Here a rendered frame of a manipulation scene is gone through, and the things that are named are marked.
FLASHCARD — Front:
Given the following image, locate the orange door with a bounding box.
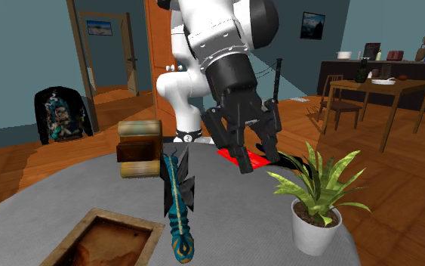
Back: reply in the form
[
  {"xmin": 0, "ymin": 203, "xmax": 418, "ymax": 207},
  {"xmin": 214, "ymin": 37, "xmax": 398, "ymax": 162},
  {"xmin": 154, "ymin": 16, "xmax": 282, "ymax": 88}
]
[{"xmin": 143, "ymin": 0, "xmax": 186, "ymax": 128}]

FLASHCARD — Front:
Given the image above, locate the tan and brown wooden block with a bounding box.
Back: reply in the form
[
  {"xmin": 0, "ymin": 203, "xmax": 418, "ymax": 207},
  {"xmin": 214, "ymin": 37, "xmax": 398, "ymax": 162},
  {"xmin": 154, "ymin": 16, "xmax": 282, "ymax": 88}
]
[{"xmin": 115, "ymin": 119, "xmax": 164, "ymax": 180}]

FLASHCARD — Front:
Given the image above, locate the wooden doorway with open door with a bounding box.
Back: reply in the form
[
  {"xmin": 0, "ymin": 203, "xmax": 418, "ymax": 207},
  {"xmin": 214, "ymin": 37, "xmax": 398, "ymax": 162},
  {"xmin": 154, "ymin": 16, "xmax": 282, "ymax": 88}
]
[{"xmin": 66, "ymin": 0, "xmax": 140, "ymax": 134}]

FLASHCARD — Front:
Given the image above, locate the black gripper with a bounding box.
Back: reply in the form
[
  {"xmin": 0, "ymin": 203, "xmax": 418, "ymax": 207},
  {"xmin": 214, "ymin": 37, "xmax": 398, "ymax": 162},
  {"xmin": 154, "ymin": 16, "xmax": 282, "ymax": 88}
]
[{"xmin": 200, "ymin": 51, "xmax": 284, "ymax": 175}]

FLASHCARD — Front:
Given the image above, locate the wooden dining table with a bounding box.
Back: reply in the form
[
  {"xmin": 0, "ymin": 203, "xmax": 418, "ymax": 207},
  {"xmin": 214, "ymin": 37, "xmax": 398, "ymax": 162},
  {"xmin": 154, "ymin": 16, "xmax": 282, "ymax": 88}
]
[{"xmin": 322, "ymin": 57, "xmax": 425, "ymax": 153}]

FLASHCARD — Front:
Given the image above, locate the red flat rectangular object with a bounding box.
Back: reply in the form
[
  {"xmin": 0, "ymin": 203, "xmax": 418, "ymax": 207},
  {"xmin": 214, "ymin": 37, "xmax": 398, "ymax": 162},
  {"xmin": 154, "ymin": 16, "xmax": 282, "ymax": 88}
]
[{"xmin": 216, "ymin": 147, "xmax": 273, "ymax": 171}]

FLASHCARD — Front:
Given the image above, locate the dark mountain wall picture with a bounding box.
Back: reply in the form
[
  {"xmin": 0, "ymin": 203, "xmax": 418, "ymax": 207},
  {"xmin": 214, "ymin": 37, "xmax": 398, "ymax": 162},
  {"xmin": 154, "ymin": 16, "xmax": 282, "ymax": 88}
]
[{"xmin": 300, "ymin": 11, "xmax": 326, "ymax": 41}]

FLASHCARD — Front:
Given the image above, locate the black printed sweater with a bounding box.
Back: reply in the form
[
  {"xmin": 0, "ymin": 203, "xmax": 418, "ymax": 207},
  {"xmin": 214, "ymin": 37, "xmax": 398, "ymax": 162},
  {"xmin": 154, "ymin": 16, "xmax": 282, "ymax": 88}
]
[{"xmin": 33, "ymin": 85, "xmax": 94, "ymax": 146}]

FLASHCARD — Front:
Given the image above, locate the green plant in white pot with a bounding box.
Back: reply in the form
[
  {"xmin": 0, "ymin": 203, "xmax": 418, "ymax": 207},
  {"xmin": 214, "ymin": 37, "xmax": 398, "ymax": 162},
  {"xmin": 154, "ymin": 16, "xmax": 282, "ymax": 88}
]
[{"xmin": 266, "ymin": 141, "xmax": 372, "ymax": 257}]

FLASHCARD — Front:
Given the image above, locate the teal lobster figure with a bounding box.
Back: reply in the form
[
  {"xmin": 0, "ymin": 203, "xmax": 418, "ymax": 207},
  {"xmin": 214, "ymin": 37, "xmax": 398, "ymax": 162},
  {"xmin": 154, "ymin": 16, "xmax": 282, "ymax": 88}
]
[{"xmin": 159, "ymin": 146, "xmax": 197, "ymax": 264}]

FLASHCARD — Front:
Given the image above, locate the brown wooden tray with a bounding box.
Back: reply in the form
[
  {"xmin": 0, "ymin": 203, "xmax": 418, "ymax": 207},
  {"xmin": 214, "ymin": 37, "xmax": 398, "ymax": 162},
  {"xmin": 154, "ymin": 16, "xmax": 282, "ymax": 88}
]
[{"xmin": 38, "ymin": 207, "xmax": 166, "ymax": 266}]

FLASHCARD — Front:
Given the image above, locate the grey round table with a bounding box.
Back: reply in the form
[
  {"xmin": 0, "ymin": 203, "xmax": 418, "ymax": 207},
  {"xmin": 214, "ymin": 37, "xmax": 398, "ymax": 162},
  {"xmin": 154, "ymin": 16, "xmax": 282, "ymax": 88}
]
[{"xmin": 0, "ymin": 141, "xmax": 362, "ymax": 266}]

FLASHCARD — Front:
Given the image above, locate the wooden chair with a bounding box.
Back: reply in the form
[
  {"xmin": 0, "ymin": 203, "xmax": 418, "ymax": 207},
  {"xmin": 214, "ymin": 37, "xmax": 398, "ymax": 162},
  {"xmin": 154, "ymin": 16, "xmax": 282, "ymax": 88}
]
[{"xmin": 316, "ymin": 74, "xmax": 363, "ymax": 131}]

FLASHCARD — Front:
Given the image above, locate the beach wall picture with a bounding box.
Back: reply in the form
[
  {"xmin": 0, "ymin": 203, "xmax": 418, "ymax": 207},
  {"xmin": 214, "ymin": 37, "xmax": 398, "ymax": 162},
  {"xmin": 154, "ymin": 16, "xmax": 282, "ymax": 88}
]
[{"xmin": 86, "ymin": 20, "xmax": 113, "ymax": 37}]

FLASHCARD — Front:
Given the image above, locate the black post with chain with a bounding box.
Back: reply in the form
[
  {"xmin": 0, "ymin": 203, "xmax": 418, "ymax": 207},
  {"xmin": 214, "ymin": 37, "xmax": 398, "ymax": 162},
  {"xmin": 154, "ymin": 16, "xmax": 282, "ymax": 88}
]
[{"xmin": 254, "ymin": 57, "xmax": 284, "ymax": 105}]

